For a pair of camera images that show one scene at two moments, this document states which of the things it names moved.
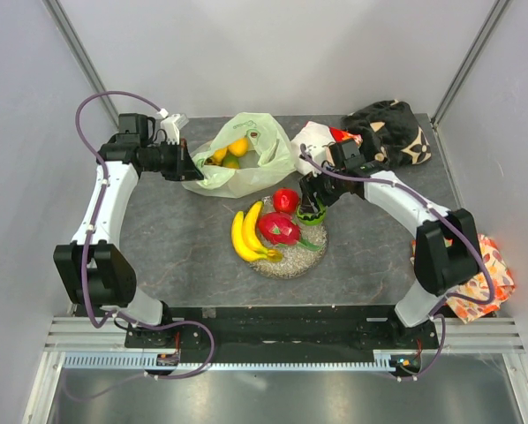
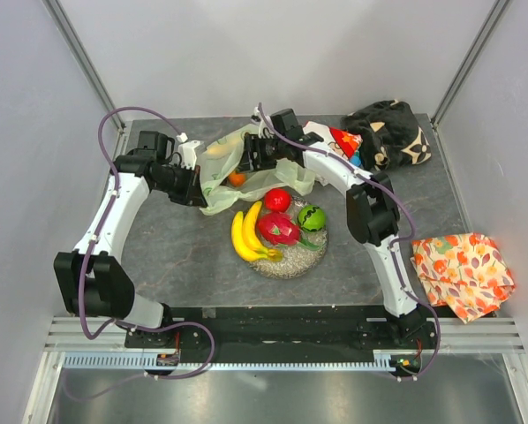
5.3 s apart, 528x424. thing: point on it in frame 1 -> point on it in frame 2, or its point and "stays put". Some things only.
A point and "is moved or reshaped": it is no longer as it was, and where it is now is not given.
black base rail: [283, 335] stays put
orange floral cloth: [502, 280] stays put
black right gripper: [312, 181] -> [252, 144]
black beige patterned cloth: [391, 134] stays put
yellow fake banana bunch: [246, 237] stays put
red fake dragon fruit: [279, 227] stays put
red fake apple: [285, 200] is moved or reshaped
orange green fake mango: [221, 156] -> [237, 178]
